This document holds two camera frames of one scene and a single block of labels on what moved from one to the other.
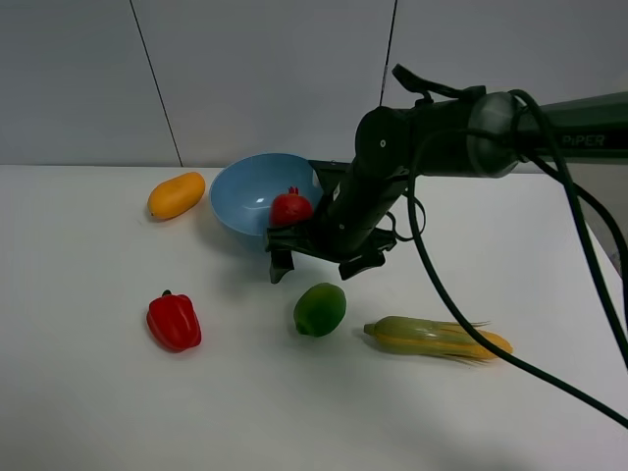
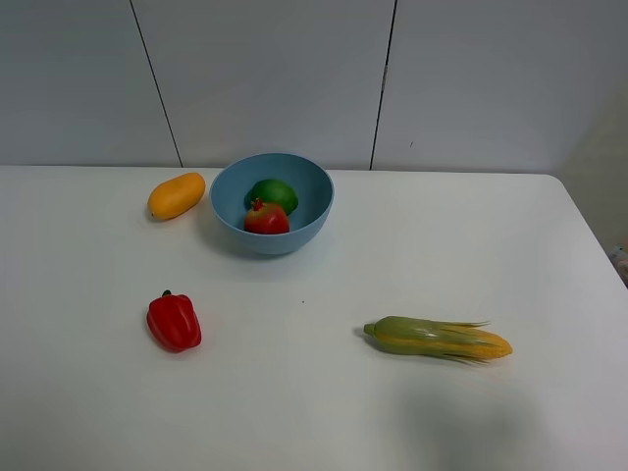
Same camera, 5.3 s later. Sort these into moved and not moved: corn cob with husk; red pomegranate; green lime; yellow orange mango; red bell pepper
Moved: red pomegranate; green lime
Not moved: corn cob with husk; red bell pepper; yellow orange mango
